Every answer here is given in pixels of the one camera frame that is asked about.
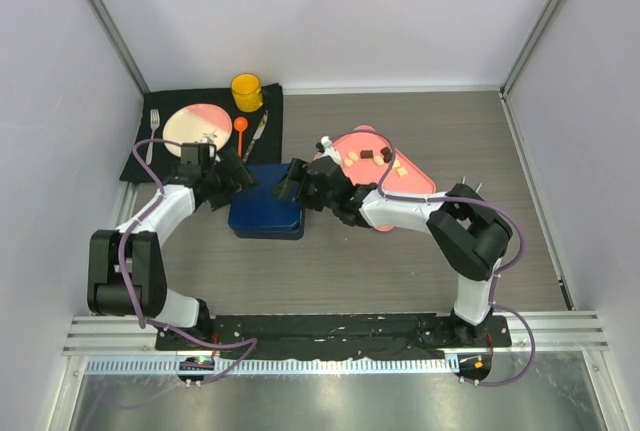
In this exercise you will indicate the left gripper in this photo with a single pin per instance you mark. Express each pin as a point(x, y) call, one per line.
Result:
point(240, 179)

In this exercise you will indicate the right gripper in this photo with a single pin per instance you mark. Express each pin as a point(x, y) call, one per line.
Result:
point(297, 173)

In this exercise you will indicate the dark blue box lid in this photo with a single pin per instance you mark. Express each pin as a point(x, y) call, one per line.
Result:
point(258, 204)

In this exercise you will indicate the light blue plastic tongs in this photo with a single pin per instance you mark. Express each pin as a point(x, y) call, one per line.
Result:
point(476, 186)

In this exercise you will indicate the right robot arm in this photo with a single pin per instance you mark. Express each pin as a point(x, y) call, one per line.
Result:
point(472, 234)

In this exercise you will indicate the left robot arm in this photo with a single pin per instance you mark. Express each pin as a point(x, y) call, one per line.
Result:
point(126, 273)

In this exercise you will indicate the dark blue chocolate box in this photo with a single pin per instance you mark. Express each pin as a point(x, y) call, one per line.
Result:
point(271, 230)

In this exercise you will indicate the orange plastic spoon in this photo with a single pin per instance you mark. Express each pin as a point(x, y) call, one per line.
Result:
point(240, 125)

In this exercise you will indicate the steak knife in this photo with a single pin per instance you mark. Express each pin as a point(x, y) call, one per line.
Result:
point(256, 136)

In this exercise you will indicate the pink and cream plate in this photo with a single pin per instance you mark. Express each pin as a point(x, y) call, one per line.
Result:
point(197, 123)

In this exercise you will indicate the pink plastic tray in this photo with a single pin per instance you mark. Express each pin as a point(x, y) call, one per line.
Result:
point(398, 191)

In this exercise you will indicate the yellow mug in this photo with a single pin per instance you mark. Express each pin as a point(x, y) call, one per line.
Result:
point(247, 92)

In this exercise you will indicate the silver fork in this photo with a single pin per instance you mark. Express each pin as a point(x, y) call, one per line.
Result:
point(155, 121)

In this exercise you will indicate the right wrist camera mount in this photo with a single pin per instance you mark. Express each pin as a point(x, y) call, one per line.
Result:
point(326, 148)

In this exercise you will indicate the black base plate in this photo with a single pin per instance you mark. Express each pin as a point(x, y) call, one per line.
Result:
point(339, 337)

